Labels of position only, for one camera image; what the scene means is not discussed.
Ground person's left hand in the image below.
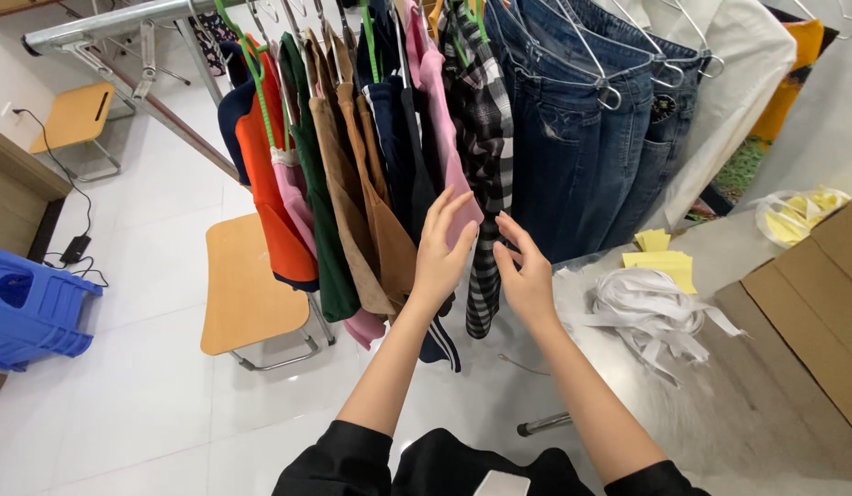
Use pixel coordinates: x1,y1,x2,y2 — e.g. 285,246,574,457
406,186,480,312

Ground person's right hand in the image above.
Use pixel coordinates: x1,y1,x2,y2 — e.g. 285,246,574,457
492,210,562,330

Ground pink shirt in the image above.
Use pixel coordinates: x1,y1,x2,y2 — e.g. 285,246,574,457
401,0,485,250

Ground brown suede garment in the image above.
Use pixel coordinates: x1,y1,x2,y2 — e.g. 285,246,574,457
327,28,418,312

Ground tan suede garment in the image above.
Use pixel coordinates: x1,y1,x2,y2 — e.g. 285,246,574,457
303,28,397,316

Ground pile of white ribbon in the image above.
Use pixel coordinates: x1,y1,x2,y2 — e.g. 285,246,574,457
557,267,748,387

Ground dark green garment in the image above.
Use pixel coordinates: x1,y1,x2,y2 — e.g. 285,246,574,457
280,32,362,323

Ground small yellow paper stack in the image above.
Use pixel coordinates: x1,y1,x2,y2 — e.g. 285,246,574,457
634,229,672,253

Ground large yellow paper stack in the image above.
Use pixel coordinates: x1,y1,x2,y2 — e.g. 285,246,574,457
622,250,698,296

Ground dark blue jeans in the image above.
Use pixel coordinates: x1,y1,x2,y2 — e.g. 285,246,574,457
484,0,654,264

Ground navy garment with white stripes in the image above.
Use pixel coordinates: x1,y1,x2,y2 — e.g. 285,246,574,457
357,0,463,373

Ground metal table leg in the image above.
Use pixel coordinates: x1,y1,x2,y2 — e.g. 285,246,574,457
517,412,573,438

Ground black white plaid shirt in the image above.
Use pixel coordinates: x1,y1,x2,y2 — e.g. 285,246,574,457
436,0,515,340

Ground wooden chair with metal legs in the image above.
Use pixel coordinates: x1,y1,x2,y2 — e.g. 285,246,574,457
200,212,337,373
29,81,137,184

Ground orange and navy shirt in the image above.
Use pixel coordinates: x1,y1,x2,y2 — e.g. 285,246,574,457
218,34,321,292

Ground blue jeans with embroidered pocket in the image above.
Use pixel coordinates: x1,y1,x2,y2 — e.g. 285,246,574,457
570,0,702,250

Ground person's black top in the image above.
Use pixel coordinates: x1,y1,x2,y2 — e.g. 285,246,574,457
272,420,712,496

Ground white phone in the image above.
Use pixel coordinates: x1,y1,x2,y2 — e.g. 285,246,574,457
473,470,531,496

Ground metal clip hanger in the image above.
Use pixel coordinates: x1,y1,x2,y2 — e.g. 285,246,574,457
493,0,623,112
605,0,726,89

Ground green patterned garment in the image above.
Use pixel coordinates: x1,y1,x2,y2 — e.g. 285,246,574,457
688,134,767,221

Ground long green plastic hanger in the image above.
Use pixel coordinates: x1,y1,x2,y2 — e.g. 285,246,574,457
214,0,292,150

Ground plastic bag of yellow papers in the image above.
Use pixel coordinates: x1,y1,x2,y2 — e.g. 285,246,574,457
748,186,852,249

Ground cardboard box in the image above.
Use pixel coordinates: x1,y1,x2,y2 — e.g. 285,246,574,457
714,186,852,445

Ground dark patterned garment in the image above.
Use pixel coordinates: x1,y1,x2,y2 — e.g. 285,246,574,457
188,10,238,77

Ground yellow orange garment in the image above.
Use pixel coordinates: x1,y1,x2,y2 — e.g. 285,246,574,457
750,7,840,146

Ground black power adapter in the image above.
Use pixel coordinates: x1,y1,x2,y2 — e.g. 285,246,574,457
59,234,92,265

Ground metal clothes rack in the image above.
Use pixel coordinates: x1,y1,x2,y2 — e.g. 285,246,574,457
21,0,275,183

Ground blue plastic stool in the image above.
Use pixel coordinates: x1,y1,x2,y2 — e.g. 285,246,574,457
0,243,104,373

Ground wooden cabinet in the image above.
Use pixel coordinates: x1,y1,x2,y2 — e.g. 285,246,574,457
0,123,73,400

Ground thin wire piece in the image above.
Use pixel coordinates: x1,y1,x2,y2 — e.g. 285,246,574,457
498,354,552,377

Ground black power cable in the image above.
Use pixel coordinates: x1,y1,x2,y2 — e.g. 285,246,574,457
12,108,110,289

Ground metal wire hanger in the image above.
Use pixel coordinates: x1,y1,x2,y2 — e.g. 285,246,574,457
791,0,852,41

